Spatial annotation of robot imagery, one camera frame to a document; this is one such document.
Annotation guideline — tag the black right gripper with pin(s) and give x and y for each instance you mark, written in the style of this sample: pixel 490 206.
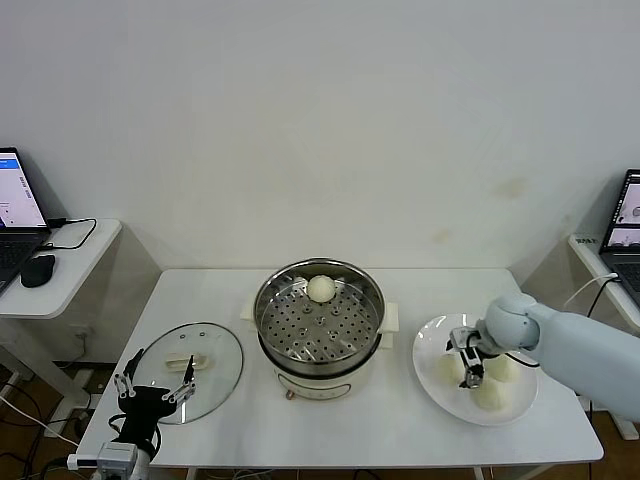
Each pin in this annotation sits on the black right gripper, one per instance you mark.
pixel 467 340

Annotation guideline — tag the round glass pot lid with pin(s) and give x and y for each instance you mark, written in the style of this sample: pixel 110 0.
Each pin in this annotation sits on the round glass pot lid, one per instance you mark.
pixel 172 361

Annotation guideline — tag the stainless steel steamer basket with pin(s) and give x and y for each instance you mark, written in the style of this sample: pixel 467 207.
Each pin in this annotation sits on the stainless steel steamer basket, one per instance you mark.
pixel 320 330

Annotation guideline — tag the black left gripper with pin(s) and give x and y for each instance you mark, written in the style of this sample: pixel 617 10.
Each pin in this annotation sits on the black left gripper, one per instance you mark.
pixel 142 410

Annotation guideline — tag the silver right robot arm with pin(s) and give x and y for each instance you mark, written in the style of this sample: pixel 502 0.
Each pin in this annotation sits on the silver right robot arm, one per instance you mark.
pixel 575 345

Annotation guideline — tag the laptop with dark screen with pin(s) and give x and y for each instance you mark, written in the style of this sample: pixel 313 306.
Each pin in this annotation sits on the laptop with dark screen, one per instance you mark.
pixel 625 270

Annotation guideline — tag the black computer mouse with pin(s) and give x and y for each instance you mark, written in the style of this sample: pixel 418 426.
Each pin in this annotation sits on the black computer mouse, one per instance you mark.
pixel 39 271

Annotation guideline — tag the white steamed baozi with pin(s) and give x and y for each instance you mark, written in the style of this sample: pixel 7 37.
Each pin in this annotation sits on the white steamed baozi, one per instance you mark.
pixel 320 289
pixel 505 370
pixel 447 371
pixel 490 397

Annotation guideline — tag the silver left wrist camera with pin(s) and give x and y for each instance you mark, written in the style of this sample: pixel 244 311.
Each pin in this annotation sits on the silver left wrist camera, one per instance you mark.
pixel 117 455

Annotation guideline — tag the round white plate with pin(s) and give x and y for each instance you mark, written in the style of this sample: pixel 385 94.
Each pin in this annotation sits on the round white plate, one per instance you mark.
pixel 435 340

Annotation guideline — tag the laptop with white screen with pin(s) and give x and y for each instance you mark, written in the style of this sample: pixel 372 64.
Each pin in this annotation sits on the laptop with white screen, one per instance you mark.
pixel 15 200

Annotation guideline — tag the white side table with mouse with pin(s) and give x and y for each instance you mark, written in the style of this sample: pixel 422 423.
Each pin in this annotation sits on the white side table with mouse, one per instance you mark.
pixel 75 270

